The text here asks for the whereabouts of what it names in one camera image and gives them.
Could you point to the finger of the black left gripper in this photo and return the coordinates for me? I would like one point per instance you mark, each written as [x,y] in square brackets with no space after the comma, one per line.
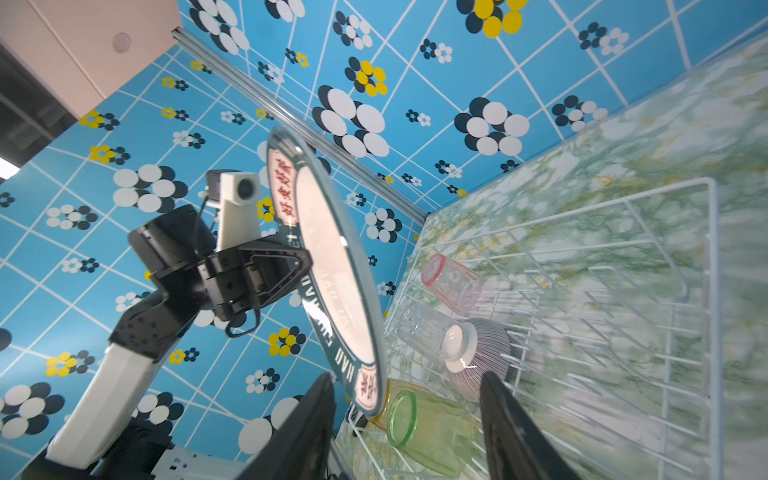
[276,270]

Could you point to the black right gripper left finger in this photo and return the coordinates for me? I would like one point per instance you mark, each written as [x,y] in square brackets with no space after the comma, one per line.
[300,447]

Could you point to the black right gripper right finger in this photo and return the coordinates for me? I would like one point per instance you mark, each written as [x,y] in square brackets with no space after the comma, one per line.
[515,446]

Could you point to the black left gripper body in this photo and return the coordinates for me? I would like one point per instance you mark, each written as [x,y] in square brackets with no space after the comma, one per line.
[191,274]

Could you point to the green transparent cup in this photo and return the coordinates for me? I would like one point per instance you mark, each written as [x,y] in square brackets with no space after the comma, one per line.
[435,432]

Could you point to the large plain white plate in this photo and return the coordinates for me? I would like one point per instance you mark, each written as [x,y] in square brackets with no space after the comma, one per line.
[338,291]

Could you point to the clear transparent cup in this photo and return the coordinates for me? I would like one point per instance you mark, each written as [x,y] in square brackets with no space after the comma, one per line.
[423,329]

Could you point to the pink transparent plastic cup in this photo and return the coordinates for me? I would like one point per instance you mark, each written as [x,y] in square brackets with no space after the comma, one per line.
[455,285]

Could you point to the yellow transparent cup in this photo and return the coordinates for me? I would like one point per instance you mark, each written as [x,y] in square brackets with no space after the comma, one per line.
[393,389]

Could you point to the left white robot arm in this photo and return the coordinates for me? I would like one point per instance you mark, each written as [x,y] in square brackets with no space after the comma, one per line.
[137,347]

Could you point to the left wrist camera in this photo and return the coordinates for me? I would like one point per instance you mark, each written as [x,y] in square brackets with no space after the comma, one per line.
[235,194]

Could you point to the white wire dish rack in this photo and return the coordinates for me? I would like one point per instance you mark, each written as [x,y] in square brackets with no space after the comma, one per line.
[613,318]

